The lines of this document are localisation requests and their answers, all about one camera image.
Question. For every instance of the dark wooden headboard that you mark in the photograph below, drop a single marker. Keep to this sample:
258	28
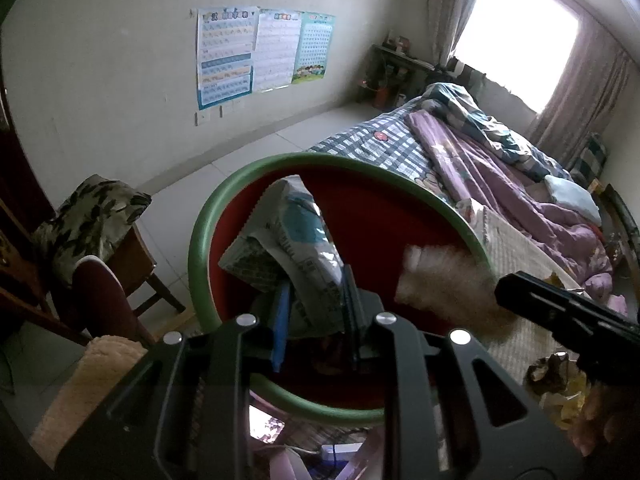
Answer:
625	225

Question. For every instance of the dark and gold snack wrapper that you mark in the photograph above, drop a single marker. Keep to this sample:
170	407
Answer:
552	372

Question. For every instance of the person's right hand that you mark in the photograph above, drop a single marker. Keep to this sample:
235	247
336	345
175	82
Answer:
607	425

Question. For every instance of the leaf print cushion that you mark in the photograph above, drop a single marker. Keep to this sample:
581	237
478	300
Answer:
90	220

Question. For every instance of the white chart wall poster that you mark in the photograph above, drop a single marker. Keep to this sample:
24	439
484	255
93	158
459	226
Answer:
277	50

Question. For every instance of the purple quilt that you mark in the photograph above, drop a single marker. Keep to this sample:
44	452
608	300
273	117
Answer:
490	180

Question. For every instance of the cluttered dark shelf table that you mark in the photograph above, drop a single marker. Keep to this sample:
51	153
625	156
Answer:
395	75

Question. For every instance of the beige striped mat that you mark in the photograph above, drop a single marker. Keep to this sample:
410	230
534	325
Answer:
520	250

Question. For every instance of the dark wooden wardrobe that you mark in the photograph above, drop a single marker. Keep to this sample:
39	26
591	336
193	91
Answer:
20	170

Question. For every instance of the blue and white wall poster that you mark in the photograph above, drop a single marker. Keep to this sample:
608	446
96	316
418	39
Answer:
222	60

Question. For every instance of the green plaid cushion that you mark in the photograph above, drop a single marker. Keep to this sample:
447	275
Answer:
590	157

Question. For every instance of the bright window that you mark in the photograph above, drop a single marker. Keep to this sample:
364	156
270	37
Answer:
520	30

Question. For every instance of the light blue pillow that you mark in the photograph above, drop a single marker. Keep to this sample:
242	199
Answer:
575	197

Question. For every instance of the grey curtain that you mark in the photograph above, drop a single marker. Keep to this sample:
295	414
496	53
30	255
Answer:
452	5
585	85

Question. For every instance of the dark red chair back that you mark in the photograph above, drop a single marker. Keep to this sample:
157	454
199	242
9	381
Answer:
102	300

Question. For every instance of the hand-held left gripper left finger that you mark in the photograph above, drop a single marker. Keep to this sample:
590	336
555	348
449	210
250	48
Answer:
279	330

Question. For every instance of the wooden chair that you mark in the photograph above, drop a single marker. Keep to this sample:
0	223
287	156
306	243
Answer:
135	260

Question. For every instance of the blue plaid quilt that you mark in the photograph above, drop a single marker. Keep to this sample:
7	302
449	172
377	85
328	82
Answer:
480	120

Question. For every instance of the red basin with green rim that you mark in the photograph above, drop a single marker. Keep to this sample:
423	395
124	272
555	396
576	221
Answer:
380	220

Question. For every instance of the blue and white snack bag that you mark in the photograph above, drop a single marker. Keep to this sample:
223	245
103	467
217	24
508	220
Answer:
300	240

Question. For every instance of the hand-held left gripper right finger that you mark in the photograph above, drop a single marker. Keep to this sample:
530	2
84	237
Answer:
351	320

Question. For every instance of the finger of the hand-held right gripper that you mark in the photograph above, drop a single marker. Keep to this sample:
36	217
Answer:
535	300

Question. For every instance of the plaid bedsheet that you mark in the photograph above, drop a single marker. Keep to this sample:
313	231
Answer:
365	145

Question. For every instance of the green cartoon wall poster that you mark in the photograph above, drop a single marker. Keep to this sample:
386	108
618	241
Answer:
315	45

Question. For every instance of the wall socket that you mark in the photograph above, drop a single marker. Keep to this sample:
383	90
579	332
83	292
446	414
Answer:
207	117

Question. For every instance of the tan fluffy cloth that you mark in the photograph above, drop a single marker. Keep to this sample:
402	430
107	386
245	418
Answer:
450	290

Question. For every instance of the beige fluffy towel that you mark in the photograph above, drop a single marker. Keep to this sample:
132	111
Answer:
85	395

